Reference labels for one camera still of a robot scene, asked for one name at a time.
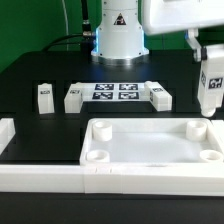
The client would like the white cable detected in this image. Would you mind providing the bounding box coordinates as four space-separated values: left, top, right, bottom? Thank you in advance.
61 0 70 51

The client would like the white right fence block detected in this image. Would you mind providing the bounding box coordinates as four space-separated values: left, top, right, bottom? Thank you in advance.
212 120 224 147

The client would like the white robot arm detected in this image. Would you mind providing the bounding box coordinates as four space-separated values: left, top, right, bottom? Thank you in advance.
91 0 224 65

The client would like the white front fence bar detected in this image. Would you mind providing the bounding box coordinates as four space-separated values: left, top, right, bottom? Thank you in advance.
0 163 224 196

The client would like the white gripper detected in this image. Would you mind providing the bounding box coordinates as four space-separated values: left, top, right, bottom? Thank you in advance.
141 0 224 62

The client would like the white marker base plate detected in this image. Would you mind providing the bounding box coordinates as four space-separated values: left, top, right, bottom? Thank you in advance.
81 83 149 102

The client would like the black cable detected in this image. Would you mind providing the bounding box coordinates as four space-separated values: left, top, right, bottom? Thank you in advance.
42 0 98 52

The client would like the white desk top tray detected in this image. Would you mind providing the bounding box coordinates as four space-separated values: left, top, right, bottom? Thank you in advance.
80 118 224 166

